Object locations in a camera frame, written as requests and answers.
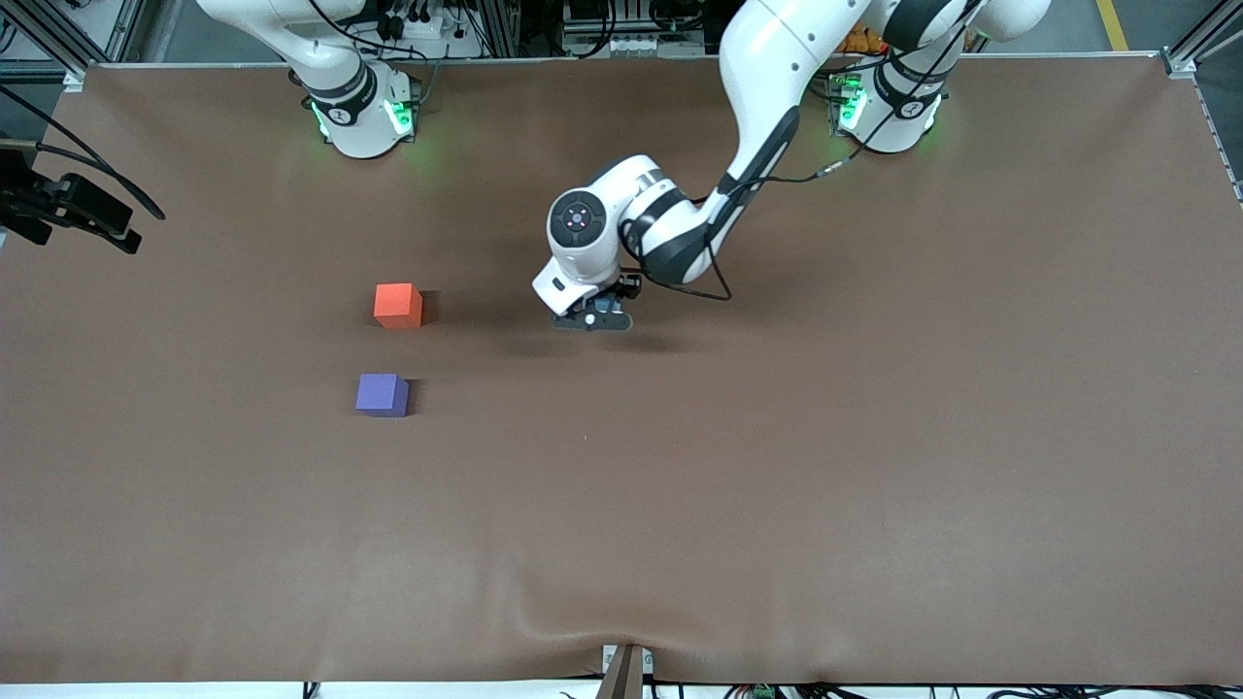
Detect purple foam block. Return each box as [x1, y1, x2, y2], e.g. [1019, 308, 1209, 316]
[355, 374, 410, 417]

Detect metal table edge bracket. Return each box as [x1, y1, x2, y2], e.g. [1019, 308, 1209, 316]
[601, 644, 655, 699]

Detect white power strip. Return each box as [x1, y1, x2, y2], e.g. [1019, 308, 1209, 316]
[345, 8, 487, 59]

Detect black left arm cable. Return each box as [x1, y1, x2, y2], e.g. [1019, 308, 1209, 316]
[620, 92, 933, 303]

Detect brown table mat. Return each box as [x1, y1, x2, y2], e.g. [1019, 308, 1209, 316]
[0, 53, 1243, 686]

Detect aluminium frame profile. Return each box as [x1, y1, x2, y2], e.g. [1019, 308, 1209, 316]
[1160, 0, 1243, 81]
[0, 0, 147, 90]

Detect white electrical terminal block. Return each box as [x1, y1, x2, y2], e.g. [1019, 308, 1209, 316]
[563, 33, 683, 58]

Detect orange foam block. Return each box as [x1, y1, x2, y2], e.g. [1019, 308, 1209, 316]
[374, 283, 424, 329]

